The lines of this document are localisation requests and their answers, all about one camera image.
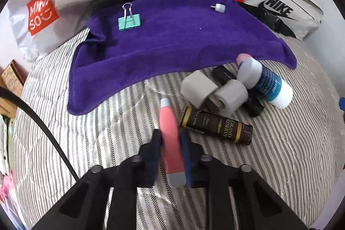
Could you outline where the black plastic block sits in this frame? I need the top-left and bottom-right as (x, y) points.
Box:
(243, 94), (266, 118)
(212, 65), (239, 85)

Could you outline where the white bottle with blue label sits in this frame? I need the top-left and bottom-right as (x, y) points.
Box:
(237, 56), (293, 109)

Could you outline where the pink tube with grey caps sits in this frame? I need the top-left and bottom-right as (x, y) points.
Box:
(159, 98), (186, 187)

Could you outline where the black cable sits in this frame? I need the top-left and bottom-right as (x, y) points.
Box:
(0, 87), (80, 182)

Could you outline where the purple towel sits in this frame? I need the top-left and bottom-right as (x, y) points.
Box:
(67, 0), (297, 116)

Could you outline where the white plastic bag red logo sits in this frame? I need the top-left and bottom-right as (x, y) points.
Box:
(7, 0), (92, 62)

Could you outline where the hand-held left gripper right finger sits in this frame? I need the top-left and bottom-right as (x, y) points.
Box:
(179, 128), (310, 230)

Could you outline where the cardboard box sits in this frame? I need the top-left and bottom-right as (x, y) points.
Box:
(0, 59), (26, 112)

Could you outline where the teal binder clip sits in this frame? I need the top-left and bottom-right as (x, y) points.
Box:
(118, 3), (142, 31)

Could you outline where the pink plastic bag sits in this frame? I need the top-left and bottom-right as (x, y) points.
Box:
(0, 168), (17, 203)

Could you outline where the pink eraser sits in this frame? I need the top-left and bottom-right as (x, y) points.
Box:
(237, 53), (252, 65)

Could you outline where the black bottle with gold label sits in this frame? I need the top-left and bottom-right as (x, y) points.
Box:
(179, 106), (253, 146)

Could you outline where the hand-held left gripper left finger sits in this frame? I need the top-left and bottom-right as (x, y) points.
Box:
(35, 128), (163, 230)

